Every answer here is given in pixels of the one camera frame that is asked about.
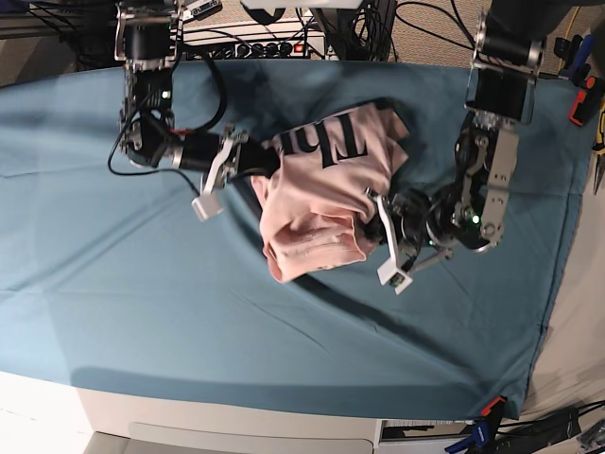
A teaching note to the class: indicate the orange black clamp right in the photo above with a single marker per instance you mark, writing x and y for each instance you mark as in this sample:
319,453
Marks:
587,102

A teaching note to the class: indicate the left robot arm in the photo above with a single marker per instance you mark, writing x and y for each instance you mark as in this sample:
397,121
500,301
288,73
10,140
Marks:
509,48

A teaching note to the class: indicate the black power strip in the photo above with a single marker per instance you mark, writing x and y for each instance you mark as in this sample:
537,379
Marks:
262,50

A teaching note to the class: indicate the blue black clamp top right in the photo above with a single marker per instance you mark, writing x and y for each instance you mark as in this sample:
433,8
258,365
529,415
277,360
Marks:
574,54

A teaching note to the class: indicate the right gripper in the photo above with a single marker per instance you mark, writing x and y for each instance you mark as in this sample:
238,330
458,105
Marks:
218,157

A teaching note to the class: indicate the pink T-shirt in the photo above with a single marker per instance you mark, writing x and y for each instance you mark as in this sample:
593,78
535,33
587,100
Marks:
315,206

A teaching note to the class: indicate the yellow handled pliers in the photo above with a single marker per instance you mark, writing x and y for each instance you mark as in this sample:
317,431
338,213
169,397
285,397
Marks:
599,150

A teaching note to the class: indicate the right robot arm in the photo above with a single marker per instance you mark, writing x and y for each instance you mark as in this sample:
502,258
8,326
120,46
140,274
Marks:
149,42

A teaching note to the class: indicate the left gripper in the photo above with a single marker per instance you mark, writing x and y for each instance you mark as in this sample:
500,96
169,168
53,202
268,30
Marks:
402,223

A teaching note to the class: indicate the orange blue clamp bottom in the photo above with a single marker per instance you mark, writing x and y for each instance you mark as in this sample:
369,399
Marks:
483,430

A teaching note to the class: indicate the teal table cloth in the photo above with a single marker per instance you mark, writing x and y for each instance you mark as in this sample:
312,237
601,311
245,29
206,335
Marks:
112,283

